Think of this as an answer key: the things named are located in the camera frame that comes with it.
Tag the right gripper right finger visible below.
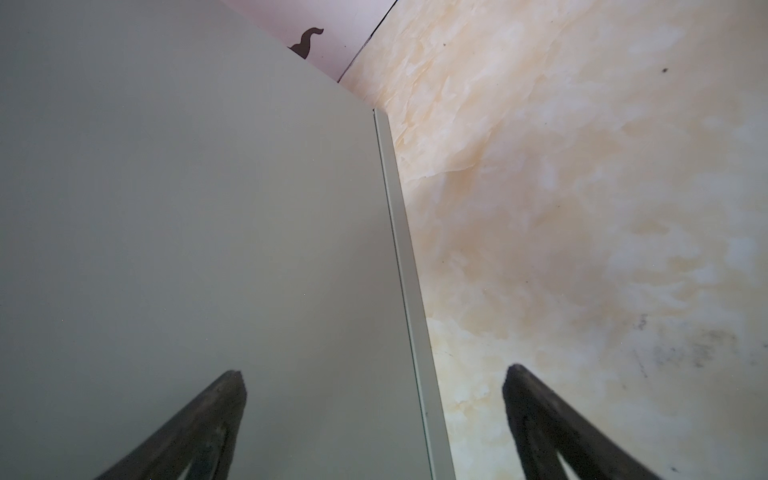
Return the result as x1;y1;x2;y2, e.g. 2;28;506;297
502;364;658;479

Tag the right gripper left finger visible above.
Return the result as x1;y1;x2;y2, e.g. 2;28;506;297
99;370;247;480

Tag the grey metal cabinet counter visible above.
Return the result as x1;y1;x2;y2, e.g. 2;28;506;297
1;1;454;479

